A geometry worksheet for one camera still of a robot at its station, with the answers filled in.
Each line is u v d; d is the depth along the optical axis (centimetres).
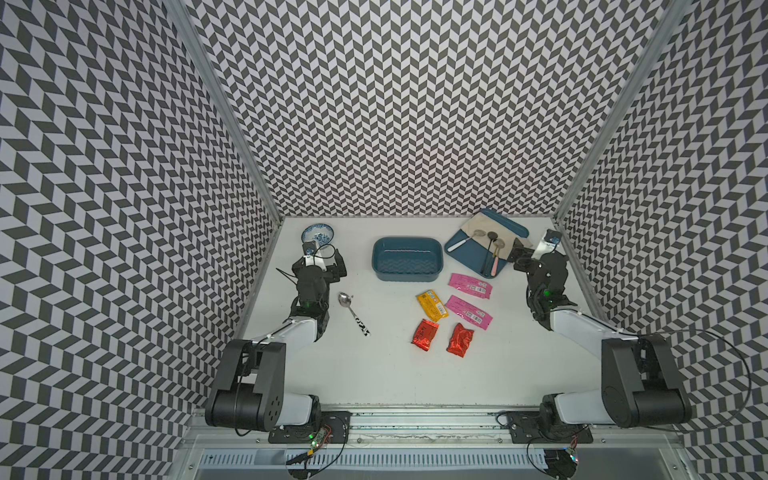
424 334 87
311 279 68
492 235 112
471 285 97
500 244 108
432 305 93
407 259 105
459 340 86
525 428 73
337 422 71
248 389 42
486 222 119
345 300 94
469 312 92
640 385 43
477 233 112
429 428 74
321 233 112
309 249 74
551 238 72
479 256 109
